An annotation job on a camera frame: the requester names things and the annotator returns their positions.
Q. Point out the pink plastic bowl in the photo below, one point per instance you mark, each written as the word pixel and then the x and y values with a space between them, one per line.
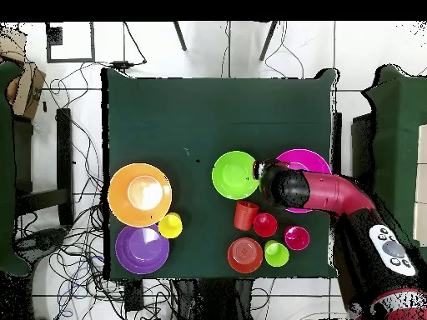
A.
pixel 313 160

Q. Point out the orange plastic bowl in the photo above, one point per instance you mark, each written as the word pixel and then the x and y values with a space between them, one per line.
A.
pixel 120 200

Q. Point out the black power brick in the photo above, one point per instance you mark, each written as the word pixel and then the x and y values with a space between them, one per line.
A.
pixel 134 295

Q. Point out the black tripod leg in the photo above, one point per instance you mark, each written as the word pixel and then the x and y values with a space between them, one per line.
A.
pixel 268 41
pixel 180 36

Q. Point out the orange-red plastic cup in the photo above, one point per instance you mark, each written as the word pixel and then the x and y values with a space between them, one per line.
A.
pixel 245 216

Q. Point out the black round floor base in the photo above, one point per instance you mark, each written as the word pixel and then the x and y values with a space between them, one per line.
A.
pixel 40 241

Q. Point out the red plastic cup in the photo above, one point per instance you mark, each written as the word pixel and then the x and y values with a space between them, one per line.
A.
pixel 265 226

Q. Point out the crimson plastic cup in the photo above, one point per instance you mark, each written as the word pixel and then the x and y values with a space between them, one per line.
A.
pixel 297 238

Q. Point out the white box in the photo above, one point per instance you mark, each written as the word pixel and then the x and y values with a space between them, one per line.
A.
pixel 422 166

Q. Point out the green plastic bowl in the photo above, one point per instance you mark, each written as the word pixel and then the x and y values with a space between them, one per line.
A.
pixel 232 175

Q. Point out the black power adapter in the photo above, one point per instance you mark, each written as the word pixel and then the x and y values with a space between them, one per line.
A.
pixel 122 64

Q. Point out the black table frame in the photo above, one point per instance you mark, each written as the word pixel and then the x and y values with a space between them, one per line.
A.
pixel 65 166

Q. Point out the neighbouring green table cloth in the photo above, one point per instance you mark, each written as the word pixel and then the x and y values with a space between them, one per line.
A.
pixel 6 166
pixel 397 133

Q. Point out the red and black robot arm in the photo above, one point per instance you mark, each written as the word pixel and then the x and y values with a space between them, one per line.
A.
pixel 333 193

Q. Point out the light green plastic cup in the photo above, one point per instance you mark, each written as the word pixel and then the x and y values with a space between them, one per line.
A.
pixel 277 255

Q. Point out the yellow plastic cup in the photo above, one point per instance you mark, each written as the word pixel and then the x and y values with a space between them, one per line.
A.
pixel 170 226

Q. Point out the cardboard box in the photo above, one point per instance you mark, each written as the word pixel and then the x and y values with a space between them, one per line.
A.
pixel 25 90

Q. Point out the orange-red plastic bowl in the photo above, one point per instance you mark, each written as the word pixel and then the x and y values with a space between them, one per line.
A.
pixel 245 256

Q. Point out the black floor frame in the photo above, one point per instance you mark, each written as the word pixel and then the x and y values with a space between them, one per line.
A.
pixel 70 60

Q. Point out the purple plastic bowl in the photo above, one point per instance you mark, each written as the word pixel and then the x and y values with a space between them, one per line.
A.
pixel 141 250

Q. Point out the dark green table cloth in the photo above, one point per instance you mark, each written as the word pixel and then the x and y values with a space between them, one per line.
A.
pixel 200 110

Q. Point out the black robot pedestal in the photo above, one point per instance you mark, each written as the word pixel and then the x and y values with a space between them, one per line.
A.
pixel 217 300

